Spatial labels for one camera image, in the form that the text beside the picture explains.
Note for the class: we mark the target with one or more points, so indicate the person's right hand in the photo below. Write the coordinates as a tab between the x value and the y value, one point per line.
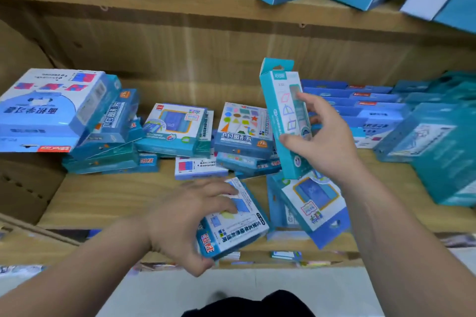
331	146

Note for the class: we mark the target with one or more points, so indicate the person's left hand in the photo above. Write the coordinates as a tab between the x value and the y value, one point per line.
174	227

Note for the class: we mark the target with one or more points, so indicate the person's right thumb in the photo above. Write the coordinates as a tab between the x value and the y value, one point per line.
295	142

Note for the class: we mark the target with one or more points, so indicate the person's left thumb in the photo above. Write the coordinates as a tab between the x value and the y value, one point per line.
199	266

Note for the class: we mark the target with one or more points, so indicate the person's left middle finger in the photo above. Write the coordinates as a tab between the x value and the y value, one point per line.
219	188

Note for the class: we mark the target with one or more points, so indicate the tall teal windowed box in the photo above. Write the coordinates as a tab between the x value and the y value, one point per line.
282	112

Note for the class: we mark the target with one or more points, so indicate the person's right forearm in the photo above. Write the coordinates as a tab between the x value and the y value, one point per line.
401	246

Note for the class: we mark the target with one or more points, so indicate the person's left forearm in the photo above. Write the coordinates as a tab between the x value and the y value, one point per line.
74	272

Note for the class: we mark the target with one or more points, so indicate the small white red-blue box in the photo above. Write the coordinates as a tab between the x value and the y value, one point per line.
199	169

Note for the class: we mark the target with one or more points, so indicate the blue flat box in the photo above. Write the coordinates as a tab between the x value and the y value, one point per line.
245	164

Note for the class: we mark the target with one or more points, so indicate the blue box with colourful shapes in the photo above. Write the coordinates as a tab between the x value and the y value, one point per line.
241	127

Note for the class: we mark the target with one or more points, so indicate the blue white box, board print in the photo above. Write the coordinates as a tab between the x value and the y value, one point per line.
316	205

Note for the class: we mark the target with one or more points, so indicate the person's black clothing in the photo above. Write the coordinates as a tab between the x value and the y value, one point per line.
253	305

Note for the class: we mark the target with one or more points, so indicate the stack of dark blue boxes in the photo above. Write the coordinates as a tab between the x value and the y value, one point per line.
357	112

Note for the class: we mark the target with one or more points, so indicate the teal box with blue board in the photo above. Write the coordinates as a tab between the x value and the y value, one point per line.
173	129

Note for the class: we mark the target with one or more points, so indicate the small blue box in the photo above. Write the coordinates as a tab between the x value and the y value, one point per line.
285	255

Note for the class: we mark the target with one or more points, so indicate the stack of teal flat boxes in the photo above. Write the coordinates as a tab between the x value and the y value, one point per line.
108	160

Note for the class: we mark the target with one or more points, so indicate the blue shape tiles box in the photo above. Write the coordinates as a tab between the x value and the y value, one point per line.
115	120

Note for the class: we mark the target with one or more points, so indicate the wooden shelf unit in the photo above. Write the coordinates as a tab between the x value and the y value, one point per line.
208	49

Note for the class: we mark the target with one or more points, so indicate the pile of teal packets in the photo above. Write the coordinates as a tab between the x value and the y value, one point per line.
438	142

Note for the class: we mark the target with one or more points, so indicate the brown cardboard box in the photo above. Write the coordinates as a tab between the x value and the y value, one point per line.
26	190

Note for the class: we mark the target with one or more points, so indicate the large blue white box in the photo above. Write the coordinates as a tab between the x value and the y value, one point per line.
44	108

